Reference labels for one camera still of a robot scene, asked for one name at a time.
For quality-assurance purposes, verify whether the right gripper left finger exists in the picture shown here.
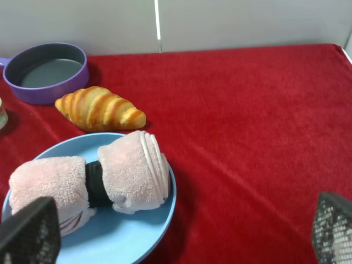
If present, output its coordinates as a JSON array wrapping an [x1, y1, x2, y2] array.
[[1, 197, 61, 263]]

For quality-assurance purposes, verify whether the red tablecloth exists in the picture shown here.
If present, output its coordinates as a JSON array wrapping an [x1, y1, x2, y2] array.
[[0, 43, 352, 264]]

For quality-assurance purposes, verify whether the small tin can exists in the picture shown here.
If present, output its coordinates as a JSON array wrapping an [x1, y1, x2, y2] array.
[[0, 98, 8, 129]]

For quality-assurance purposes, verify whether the pink towel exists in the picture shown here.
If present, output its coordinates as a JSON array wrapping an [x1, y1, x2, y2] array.
[[9, 131, 171, 236]]

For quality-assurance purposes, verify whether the croissant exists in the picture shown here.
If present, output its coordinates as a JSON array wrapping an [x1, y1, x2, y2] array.
[[54, 86, 146, 133]]

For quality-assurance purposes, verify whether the purple frying pan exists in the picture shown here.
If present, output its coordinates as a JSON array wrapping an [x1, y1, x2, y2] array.
[[1, 42, 90, 105]]

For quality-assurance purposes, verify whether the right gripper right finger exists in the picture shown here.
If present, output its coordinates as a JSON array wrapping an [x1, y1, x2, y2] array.
[[312, 192, 351, 263]]

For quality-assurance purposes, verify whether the black elastic band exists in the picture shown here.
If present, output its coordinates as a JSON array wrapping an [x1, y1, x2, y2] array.
[[85, 161, 113, 208]]

